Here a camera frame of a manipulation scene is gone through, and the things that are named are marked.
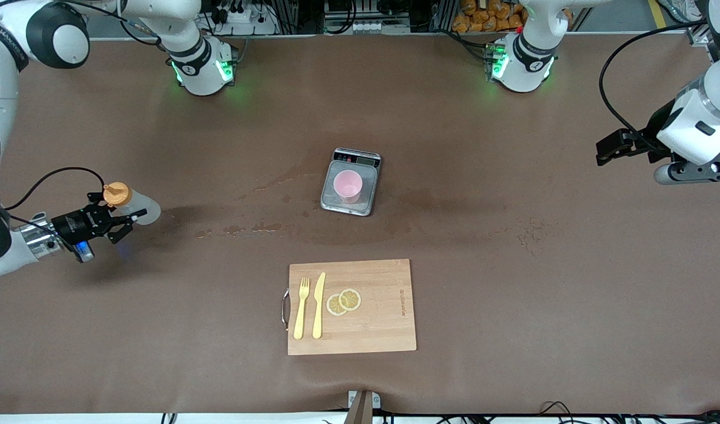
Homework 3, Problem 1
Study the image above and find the sauce bottle with orange cap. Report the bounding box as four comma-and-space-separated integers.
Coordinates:
102, 181, 161, 226

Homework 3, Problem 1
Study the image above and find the pink plastic cup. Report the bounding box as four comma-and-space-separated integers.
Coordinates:
333, 170, 363, 204

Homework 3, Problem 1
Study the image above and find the bag of orange snacks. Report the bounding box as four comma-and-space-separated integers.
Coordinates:
452, 0, 574, 33

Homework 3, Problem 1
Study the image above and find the brown table cover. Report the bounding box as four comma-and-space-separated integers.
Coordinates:
0, 32, 720, 416

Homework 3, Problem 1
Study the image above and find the yellow plastic fork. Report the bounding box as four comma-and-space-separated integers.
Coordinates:
294, 277, 310, 340

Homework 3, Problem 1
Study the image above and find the yellow plastic knife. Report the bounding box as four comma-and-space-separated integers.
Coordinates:
312, 272, 326, 339

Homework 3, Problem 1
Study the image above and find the white power strip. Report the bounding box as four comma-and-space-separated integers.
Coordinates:
210, 3, 278, 36

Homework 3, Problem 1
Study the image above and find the silver kitchen scale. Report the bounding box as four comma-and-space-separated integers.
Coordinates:
320, 147, 383, 217

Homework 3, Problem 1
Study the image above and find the wooden cutting board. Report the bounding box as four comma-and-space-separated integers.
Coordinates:
281, 259, 417, 356

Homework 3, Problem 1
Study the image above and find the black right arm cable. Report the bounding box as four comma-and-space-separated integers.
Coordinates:
1, 167, 107, 227

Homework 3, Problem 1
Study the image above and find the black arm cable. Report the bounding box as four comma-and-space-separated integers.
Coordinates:
1, 167, 107, 227
599, 21, 709, 148

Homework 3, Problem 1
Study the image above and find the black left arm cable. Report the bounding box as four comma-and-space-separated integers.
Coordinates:
599, 21, 709, 148

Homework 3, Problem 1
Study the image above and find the aluminium frame profile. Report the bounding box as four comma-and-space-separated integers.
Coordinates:
686, 24, 719, 62

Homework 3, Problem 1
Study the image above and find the black floor cable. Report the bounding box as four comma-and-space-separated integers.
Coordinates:
539, 400, 720, 424

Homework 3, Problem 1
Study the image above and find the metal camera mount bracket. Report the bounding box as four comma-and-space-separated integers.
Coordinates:
343, 390, 382, 424

